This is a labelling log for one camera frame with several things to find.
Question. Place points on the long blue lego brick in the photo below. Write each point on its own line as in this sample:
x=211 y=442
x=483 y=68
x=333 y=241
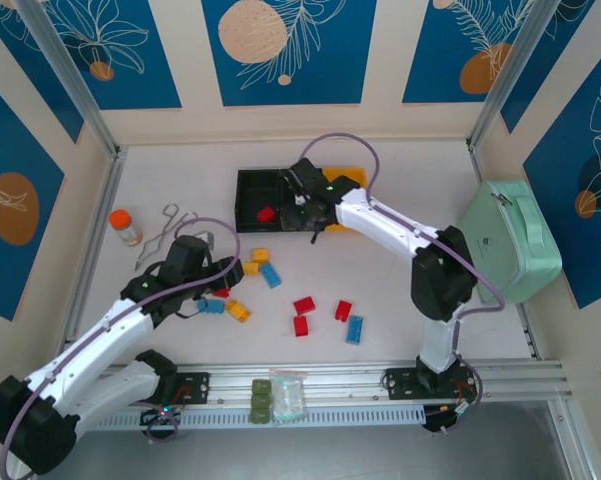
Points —
x=355 y=329
x=271 y=276
x=211 y=306

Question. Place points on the red lego brick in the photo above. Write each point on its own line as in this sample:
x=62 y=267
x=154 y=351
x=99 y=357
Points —
x=301 y=326
x=304 y=305
x=223 y=293
x=343 y=310
x=266 y=215

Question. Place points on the long yellow lego brick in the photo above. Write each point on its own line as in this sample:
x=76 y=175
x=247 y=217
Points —
x=238 y=311

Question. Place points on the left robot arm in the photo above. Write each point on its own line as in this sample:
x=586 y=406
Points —
x=80 y=365

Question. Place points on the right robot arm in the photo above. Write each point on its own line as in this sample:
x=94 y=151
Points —
x=380 y=220

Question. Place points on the black plastic bin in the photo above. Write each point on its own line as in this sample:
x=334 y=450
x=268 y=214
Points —
x=295 y=229
x=250 y=190

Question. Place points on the metal tongs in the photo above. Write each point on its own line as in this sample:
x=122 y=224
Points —
x=172 y=227

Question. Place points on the yellow plastic bin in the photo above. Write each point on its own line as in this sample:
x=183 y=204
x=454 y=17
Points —
x=350 y=175

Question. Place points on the orange capped bottle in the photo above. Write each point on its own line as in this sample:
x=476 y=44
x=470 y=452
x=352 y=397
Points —
x=125 y=227

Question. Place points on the olive green block strip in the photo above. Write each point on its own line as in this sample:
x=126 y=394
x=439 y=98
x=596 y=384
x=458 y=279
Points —
x=261 y=402

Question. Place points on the clear plastic bag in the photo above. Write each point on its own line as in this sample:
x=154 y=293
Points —
x=287 y=400

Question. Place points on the black electronics module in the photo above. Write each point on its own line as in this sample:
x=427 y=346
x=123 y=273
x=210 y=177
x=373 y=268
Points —
x=150 y=419
x=437 y=425

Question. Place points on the mint green zip case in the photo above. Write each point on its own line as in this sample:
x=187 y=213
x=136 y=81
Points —
x=520 y=250

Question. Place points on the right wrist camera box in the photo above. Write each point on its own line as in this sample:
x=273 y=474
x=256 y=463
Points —
x=300 y=199

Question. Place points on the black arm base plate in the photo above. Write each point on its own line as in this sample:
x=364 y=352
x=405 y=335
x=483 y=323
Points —
x=400 y=382
x=195 y=387

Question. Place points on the aluminium mounting rail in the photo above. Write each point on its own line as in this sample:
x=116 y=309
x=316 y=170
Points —
x=330 y=382

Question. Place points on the aluminium frame post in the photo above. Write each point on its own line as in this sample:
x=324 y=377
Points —
x=72 y=75
x=511 y=75

